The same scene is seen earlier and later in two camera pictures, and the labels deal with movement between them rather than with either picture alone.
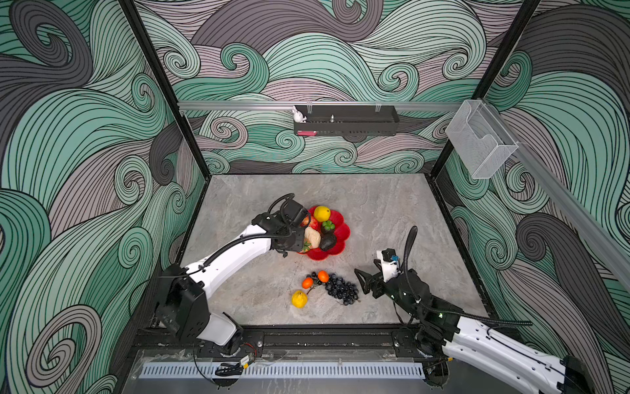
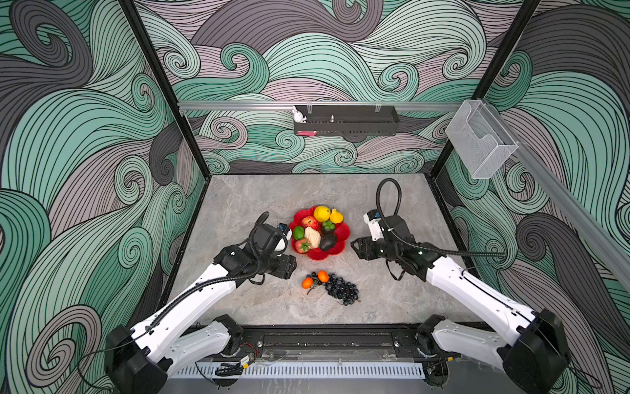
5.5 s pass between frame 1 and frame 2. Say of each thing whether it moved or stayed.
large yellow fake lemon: stayed
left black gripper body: moved
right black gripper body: moved
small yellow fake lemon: moved
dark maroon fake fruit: stayed
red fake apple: stayed
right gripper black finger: moved
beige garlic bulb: stayed
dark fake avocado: stayed
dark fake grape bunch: stayed
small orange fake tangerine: stayed
